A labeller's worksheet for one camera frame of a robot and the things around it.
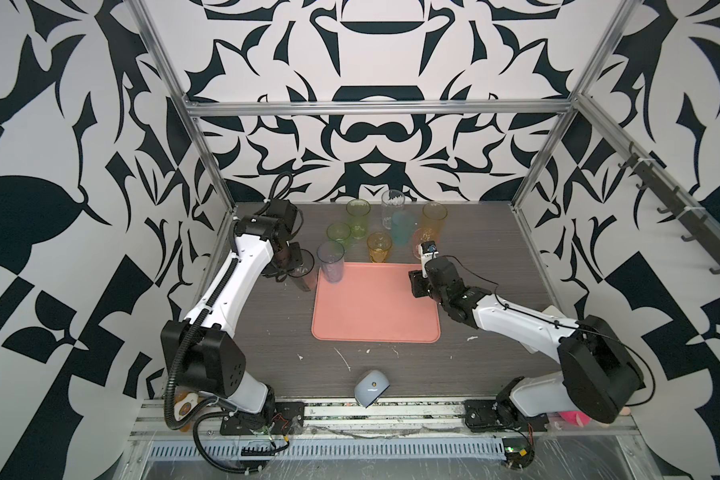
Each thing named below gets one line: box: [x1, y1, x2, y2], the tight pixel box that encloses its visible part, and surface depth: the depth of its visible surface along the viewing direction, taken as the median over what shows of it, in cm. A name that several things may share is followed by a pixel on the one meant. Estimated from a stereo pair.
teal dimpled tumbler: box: [391, 210, 415, 247], surface depth 107 cm
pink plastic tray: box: [311, 262, 441, 343], surface depth 93 cm
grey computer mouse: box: [354, 370, 390, 408], surface depth 74 cm
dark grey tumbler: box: [288, 249, 315, 292], surface depth 80 cm
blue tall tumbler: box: [317, 240, 345, 283], surface depth 91 cm
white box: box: [542, 304, 567, 319], surface depth 89 cm
